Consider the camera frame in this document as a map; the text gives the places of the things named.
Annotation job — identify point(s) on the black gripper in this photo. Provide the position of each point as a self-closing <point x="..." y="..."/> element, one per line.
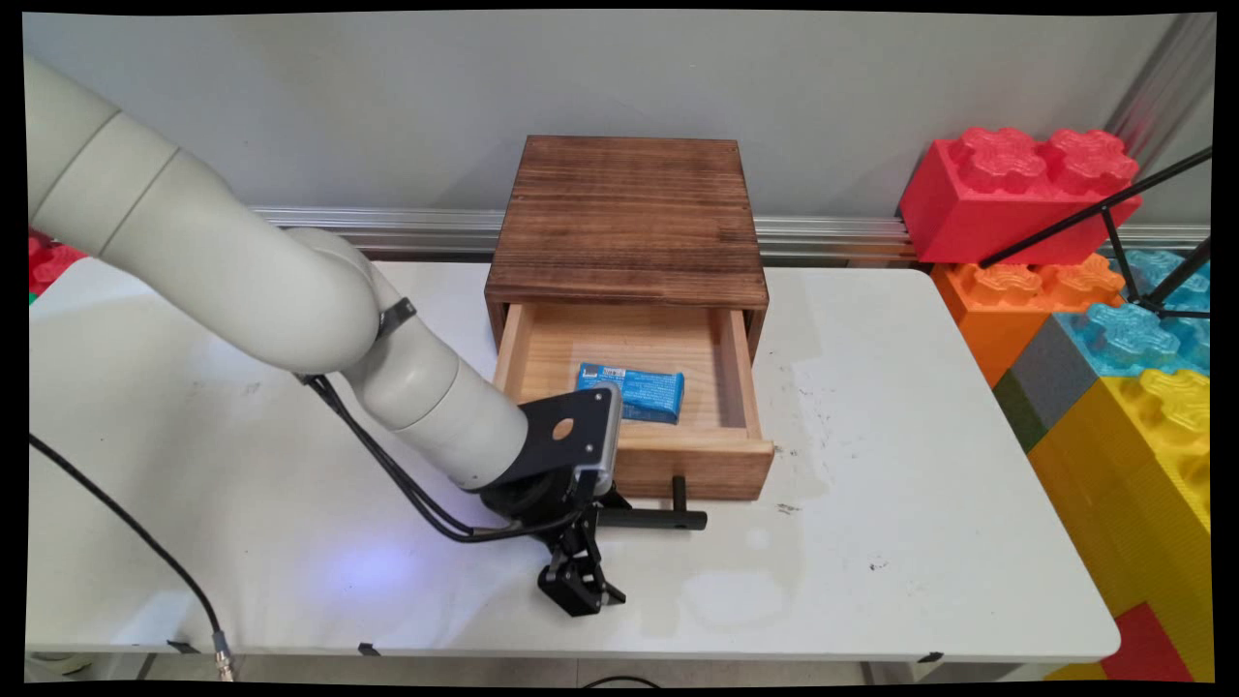
<point x="537" y="499"/>

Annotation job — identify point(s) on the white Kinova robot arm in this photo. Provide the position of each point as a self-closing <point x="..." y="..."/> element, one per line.
<point x="242" y="281"/>

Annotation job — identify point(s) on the red toy brick behind arm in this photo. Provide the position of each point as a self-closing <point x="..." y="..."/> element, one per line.
<point x="53" y="266"/>

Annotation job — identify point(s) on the blue snack packet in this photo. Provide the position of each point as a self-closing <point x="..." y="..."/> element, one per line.
<point x="644" y="392"/>

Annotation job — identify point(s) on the dark wooden drawer cabinet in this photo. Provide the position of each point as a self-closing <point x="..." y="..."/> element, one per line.
<point x="629" y="213"/>

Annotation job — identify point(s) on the green toy brick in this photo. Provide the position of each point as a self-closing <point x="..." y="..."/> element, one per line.
<point x="1016" y="411"/>

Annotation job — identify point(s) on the orange toy brick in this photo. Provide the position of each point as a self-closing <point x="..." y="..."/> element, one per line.
<point x="997" y="310"/>

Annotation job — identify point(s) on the grey toy brick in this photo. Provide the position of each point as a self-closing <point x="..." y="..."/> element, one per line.
<point x="1050" y="373"/>

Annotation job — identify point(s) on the big red toy brick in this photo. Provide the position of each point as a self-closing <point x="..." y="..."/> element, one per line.
<point x="997" y="194"/>

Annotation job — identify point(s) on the yellow toy brick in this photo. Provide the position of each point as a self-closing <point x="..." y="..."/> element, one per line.
<point x="1133" y="484"/>

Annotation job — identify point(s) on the translucent blue toy brick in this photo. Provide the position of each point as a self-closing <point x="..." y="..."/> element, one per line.
<point x="1176" y="276"/>
<point x="1128" y="339"/>

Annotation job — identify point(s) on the black tripod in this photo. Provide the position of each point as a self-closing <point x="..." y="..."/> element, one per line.
<point x="1113" y="227"/>

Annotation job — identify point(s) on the aluminium corner profile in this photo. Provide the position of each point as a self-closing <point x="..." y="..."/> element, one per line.
<point x="1162" y="87"/>

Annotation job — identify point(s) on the wrist camera with black bracket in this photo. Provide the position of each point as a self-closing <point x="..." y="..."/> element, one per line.
<point x="571" y="445"/>

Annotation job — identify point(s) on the aluminium rail along wall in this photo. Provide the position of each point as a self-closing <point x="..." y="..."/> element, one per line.
<point x="832" y="237"/>

